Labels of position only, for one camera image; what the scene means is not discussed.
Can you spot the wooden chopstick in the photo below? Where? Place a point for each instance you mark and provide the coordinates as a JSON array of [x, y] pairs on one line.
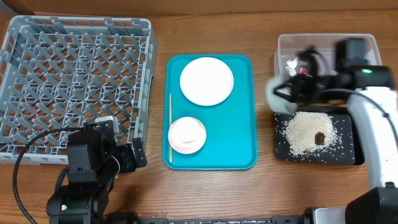
[[170, 127]]

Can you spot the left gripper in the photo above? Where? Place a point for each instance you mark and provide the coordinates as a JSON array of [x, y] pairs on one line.
[[130, 163]]

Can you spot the brown food piece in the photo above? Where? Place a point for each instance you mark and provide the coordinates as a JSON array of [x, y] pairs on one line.
[[319, 139]]

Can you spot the crumpled white paper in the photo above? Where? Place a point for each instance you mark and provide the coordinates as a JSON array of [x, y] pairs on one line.
[[291, 67]]

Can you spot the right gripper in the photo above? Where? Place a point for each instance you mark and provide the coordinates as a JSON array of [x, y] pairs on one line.
[[302, 81]]

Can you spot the large white plate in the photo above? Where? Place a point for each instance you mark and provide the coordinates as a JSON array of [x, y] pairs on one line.
[[206, 81]]

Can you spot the teal plastic tray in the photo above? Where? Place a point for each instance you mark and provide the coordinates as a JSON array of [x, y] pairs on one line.
[[231, 132]]

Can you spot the black tray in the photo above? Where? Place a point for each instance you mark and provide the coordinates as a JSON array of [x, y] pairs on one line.
[[345, 151]]

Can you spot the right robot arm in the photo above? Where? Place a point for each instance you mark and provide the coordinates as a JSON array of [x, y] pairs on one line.
[[369, 93]]

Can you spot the rice pile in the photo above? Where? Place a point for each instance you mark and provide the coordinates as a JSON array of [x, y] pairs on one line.
[[301, 130]]

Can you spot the grey dishwasher rack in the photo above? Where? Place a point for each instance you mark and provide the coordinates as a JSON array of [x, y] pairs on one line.
[[59, 72]]

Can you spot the white cup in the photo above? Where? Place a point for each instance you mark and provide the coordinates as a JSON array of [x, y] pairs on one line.
[[186, 130]]

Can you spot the red snack wrapper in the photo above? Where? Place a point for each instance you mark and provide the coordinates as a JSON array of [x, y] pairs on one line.
[[303, 71]]

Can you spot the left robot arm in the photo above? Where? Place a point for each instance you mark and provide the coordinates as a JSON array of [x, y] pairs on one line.
[[94, 161]]

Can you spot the clear plastic bin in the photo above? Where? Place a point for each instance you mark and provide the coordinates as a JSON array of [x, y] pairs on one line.
[[323, 43]]

